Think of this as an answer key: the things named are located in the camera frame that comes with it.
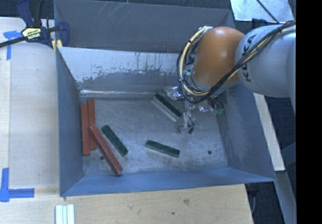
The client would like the pale wood flat board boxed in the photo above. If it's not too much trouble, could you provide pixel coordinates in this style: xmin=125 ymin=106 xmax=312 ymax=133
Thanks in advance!
xmin=9 ymin=40 xmax=61 ymax=191

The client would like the dark green flat block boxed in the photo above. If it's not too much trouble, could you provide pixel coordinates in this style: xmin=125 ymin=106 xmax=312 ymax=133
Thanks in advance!
xmin=150 ymin=93 xmax=183 ymax=123
xmin=101 ymin=124 xmax=129 ymax=158
xmin=145 ymin=139 xmax=181 ymax=159

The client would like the grey metal bin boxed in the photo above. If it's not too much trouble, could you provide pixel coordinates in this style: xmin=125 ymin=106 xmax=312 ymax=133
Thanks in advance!
xmin=53 ymin=0 xmax=278 ymax=197

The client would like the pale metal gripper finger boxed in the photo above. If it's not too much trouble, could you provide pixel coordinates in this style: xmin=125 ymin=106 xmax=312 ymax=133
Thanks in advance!
xmin=177 ymin=114 xmax=188 ymax=133
xmin=187 ymin=116 xmax=195 ymax=135

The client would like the red-brown flat block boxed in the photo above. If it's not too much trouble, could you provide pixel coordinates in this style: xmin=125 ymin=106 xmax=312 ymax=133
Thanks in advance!
xmin=88 ymin=124 xmax=124 ymax=176
xmin=80 ymin=103 xmax=91 ymax=157
xmin=87 ymin=98 xmax=98 ymax=151

